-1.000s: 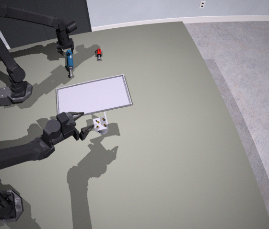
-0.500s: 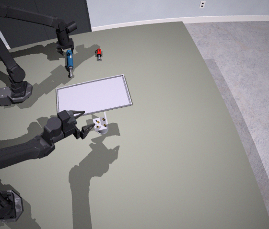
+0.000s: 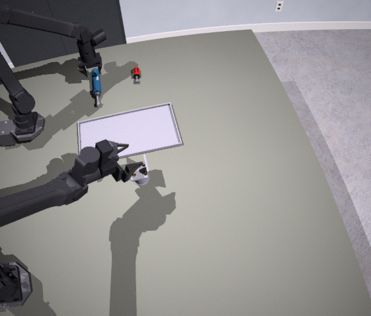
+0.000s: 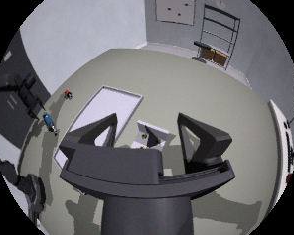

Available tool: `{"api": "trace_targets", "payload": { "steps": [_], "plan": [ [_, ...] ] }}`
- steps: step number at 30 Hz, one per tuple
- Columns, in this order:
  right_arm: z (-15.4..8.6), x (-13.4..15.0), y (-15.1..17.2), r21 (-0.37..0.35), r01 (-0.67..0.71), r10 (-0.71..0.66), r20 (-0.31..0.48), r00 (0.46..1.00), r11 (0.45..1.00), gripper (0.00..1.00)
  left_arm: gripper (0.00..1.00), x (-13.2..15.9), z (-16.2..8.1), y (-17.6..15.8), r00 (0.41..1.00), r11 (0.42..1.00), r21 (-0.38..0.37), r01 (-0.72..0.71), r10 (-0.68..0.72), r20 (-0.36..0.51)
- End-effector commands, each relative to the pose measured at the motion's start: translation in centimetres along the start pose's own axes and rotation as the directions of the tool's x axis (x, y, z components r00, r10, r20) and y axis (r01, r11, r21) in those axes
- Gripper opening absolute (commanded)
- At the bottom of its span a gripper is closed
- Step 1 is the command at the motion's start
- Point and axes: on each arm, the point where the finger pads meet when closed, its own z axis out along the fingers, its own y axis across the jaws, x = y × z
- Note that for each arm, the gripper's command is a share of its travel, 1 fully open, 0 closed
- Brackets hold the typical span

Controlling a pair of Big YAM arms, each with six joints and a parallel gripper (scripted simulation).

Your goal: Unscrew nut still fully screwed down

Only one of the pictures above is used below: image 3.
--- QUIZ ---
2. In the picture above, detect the white shallow rectangular tray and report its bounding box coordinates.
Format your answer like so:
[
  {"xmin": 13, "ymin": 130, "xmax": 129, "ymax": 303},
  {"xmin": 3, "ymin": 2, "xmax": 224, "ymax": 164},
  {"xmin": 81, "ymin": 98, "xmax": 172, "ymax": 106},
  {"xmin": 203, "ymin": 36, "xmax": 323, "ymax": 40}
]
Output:
[{"xmin": 78, "ymin": 102, "xmax": 182, "ymax": 159}]

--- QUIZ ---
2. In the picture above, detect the grey and white l-shaped bracket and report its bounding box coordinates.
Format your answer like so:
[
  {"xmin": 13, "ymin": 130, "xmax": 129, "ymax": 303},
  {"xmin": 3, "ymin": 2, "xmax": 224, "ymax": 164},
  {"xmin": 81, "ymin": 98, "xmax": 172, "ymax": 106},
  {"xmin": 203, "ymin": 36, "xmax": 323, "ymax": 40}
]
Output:
[{"xmin": 131, "ymin": 155, "xmax": 150, "ymax": 181}]

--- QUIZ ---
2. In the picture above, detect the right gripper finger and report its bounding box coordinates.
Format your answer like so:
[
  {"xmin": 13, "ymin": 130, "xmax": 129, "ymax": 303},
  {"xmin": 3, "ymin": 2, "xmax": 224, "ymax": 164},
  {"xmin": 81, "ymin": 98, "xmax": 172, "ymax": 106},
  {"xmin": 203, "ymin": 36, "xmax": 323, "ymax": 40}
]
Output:
[
  {"xmin": 125, "ymin": 161, "xmax": 143, "ymax": 182},
  {"xmin": 115, "ymin": 142, "xmax": 129, "ymax": 154}
]

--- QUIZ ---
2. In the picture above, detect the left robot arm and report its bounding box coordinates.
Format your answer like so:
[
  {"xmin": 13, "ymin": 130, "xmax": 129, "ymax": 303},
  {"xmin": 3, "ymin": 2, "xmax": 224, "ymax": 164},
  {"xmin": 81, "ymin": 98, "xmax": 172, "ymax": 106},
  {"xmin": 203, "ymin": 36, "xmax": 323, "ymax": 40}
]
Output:
[{"xmin": 0, "ymin": 4, "xmax": 106, "ymax": 136}]

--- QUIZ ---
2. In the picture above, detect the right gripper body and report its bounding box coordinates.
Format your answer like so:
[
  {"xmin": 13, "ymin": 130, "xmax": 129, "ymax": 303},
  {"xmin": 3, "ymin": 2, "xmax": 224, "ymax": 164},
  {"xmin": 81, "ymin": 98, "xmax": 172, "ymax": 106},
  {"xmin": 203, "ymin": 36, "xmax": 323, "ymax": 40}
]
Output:
[{"xmin": 97, "ymin": 153, "xmax": 128, "ymax": 182}]

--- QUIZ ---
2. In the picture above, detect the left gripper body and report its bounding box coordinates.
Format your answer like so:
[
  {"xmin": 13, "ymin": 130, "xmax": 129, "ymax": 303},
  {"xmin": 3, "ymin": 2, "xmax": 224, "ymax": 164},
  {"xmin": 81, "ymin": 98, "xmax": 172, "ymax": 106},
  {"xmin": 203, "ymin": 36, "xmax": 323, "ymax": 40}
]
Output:
[{"xmin": 78, "ymin": 49, "xmax": 102, "ymax": 69}]

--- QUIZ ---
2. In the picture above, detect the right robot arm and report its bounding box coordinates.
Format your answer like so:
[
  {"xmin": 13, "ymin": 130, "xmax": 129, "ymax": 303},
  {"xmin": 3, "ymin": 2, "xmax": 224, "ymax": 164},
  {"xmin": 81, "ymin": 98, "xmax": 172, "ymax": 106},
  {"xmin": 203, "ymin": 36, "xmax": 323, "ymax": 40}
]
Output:
[{"xmin": 0, "ymin": 139, "xmax": 118, "ymax": 304}]

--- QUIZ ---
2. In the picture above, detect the dark blue electric nut driver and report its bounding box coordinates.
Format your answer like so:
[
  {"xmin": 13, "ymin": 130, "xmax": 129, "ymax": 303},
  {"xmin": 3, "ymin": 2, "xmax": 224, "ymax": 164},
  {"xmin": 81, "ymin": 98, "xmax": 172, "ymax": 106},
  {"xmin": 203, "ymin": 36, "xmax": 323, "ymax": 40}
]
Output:
[{"xmin": 91, "ymin": 68, "xmax": 101, "ymax": 106}]

